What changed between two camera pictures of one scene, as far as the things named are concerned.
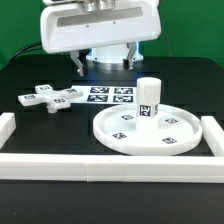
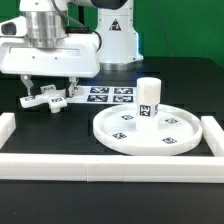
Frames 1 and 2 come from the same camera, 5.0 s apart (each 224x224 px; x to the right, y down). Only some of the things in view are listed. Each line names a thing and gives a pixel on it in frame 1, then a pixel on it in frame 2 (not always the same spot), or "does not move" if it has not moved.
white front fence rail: [110, 168] does not move
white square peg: [148, 100] does not move
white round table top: [178, 129] does not move
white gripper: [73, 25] → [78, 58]
